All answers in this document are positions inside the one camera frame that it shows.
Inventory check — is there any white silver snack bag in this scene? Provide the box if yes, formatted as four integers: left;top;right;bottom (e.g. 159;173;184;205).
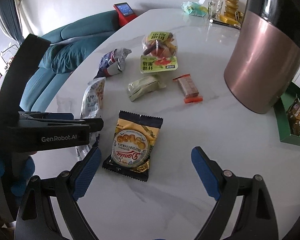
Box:
76;77;106;160

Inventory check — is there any brown chocolate snack bag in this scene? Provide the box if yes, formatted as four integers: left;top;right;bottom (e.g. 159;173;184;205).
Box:
286;97;300;137

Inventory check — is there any blue white snack packet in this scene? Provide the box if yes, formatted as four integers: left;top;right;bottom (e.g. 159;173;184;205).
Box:
94;48;132;79

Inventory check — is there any Danisa butter cookies packet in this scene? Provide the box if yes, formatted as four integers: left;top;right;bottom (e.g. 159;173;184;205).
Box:
102;111;163;182

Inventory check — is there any pale green snack packet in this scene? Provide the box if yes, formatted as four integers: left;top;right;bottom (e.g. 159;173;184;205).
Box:
127;75;166;102

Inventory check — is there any red brown wafer bar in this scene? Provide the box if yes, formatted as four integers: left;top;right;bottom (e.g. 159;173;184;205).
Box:
173;74;203;103

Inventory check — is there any green label mixed snack bag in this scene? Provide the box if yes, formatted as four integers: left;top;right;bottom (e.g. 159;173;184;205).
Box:
140;31;178;74

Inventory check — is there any teal sofa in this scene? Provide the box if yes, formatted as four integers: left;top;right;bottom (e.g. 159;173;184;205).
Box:
20;10;120;112

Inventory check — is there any green tray box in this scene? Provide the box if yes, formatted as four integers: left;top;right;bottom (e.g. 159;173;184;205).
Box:
274;83;300;146

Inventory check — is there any rose gold trash bin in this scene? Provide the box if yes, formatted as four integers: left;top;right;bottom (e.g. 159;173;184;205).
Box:
224;0;300;114

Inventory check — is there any black tray under jar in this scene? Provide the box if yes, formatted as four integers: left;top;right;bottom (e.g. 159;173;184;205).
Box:
209;18;241;30

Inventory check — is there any yellow box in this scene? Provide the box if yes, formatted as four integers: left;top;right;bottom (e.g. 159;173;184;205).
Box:
219;15;241;27

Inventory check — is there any clear glass jar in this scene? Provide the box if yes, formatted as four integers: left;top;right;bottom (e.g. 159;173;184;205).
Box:
207;0;223;20

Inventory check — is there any mint green tissue pack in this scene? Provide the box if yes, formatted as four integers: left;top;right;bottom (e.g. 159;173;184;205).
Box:
181;1;208;17

